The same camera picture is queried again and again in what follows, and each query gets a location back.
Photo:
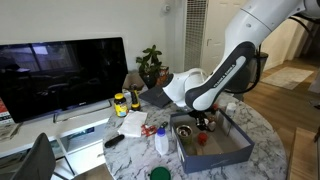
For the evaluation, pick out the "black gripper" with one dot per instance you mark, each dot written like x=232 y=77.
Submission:
x=201 y=116

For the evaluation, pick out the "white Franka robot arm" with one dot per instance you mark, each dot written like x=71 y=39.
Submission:
x=226 y=56

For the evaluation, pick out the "dark blue cardboard box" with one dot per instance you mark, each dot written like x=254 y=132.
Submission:
x=213 y=150

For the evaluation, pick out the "dark blue box lid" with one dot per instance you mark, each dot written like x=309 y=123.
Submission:
x=155 y=96

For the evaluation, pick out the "hot sauce bottle red cap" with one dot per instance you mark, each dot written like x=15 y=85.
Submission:
x=213 y=125

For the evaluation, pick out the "small red lid jar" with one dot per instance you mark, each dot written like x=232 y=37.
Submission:
x=202 y=137

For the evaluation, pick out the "open metal can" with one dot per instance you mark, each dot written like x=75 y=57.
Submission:
x=184 y=133

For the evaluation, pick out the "white pill bottle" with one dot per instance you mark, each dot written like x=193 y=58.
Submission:
x=230 y=108

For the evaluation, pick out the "white bottle blue cap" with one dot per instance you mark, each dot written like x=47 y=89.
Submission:
x=161 y=141

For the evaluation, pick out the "red snack wrapper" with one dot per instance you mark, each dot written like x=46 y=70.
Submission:
x=148 y=130

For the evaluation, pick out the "green round lid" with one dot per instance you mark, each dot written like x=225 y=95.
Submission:
x=160 y=174

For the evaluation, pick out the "white paper napkin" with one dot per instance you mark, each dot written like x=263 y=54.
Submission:
x=132 y=123

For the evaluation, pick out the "yellow black bottle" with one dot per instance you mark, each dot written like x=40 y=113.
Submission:
x=135 y=100

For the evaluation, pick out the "green potted plant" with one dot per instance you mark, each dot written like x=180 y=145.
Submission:
x=150 y=65

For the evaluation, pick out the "yellow vitamin bottle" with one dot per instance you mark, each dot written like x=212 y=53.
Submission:
x=120 y=105

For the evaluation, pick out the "black remote control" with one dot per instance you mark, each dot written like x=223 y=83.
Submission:
x=114 y=140

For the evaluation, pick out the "patterned floor rug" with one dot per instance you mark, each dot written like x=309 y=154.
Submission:
x=288 y=76

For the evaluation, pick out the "white door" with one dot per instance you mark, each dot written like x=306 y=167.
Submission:
x=216 y=20

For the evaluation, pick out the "white television stand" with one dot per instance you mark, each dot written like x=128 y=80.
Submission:
x=70 y=140

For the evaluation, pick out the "black flat screen television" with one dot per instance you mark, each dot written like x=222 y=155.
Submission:
x=63 y=75

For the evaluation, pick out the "dark grey chair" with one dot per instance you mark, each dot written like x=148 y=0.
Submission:
x=36 y=161

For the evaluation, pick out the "white wall vent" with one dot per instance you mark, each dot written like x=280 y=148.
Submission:
x=195 y=36

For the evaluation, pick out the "white wall thermostat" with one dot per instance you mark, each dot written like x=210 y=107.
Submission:
x=165 y=8

